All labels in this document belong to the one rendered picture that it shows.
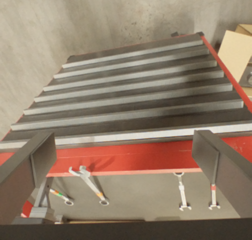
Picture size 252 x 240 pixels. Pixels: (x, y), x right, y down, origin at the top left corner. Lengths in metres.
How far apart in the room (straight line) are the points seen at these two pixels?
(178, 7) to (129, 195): 0.98
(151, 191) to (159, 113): 0.22
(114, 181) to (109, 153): 0.11
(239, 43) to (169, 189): 0.81
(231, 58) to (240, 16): 0.26
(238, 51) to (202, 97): 0.61
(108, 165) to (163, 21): 0.94
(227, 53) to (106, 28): 0.69
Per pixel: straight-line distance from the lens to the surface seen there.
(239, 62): 1.13
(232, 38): 1.12
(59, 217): 0.81
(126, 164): 0.41
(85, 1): 1.22
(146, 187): 0.53
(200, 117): 0.47
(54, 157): 0.17
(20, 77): 1.63
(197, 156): 0.17
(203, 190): 0.55
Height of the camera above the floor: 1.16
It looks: 50 degrees down
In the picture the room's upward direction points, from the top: 171 degrees counter-clockwise
